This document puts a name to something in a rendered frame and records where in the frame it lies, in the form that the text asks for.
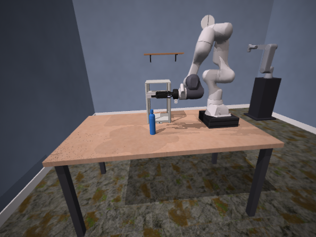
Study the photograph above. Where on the blue bottle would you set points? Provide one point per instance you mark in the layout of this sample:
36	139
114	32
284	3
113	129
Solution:
152	122

